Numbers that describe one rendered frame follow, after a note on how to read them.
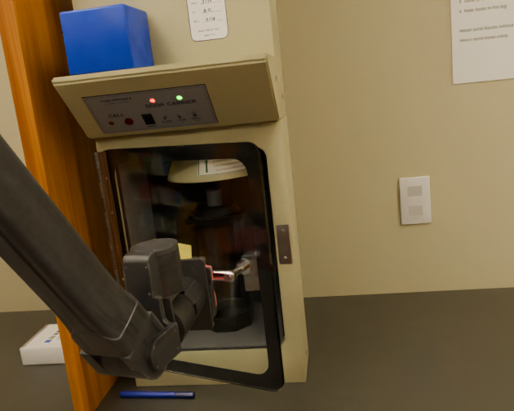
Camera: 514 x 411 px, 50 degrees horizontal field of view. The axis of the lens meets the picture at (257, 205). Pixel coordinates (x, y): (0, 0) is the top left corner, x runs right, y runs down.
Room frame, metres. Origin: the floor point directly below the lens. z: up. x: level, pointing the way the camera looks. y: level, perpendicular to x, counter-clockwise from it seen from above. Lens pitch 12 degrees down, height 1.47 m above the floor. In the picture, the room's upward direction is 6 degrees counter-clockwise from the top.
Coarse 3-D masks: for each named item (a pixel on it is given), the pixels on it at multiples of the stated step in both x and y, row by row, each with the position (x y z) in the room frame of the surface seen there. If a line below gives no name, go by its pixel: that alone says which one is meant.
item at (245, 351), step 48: (192, 144) 0.85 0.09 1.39; (240, 144) 0.80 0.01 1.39; (144, 192) 0.89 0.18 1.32; (192, 192) 0.85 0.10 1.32; (240, 192) 0.81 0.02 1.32; (144, 240) 0.90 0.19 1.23; (192, 240) 0.85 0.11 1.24; (240, 240) 0.81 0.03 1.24; (240, 288) 0.82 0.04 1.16; (192, 336) 0.87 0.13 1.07; (240, 336) 0.82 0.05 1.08; (240, 384) 0.83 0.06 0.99
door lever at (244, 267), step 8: (240, 264) 0.80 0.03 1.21; (248, 264) 0.80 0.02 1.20; (216, 272) 0.78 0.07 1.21; (224, 272) 0.77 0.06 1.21; (232, 272) 0.77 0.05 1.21; (240, 272) 0.79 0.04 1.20; (248, 272) 0.80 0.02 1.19; (216, 280) 0.78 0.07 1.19; (224, 280) 0.77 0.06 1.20; (232, 280) 0.76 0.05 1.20
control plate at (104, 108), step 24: (96, 96) 0.85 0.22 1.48; (120, 96) 0.85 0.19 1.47; (144, 96) 0.84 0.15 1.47; (168, 96) 0.84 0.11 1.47; (192, 96) 0.84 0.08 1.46; (96, 120) 0.89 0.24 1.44; (120, 120) 0.88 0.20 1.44; (168, 120) 0.88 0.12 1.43; (192, 120) 0.88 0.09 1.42; (216, 120) 0.88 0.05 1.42
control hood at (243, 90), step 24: (120, 72) 0.82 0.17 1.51; (144, 72) 0.81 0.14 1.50; (168, 72) 0.81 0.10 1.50; (192, 72) 0.81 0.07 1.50; (216, 72) 0.81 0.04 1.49; (240, 72) 0.80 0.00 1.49; (264, 72) 0.80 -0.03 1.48; (72, 96) 0.85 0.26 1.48; (216, 96) 0.84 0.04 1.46; (240, 96) 0.84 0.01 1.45; (264, 96) 0.84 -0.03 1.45; (240, 120) 0.88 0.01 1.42; (264, 120) 0.87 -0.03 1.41
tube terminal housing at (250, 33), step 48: (96, 0) 0.94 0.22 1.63; (144, 0) 0.93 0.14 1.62; (240, 0) 0.91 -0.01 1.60; (192, 48) 0.92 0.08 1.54; (240, 48) 0.91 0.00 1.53; (96, 144) 0.95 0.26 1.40; (144, 144) 0.94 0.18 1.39; (288, 144) 0.99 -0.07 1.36; (288, 192) 0.90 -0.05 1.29; (288, 288) 0.90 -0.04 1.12; (288, 336) 0.90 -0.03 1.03; (144, 384) 0.95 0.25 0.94; (192, 384) 0.93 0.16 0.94
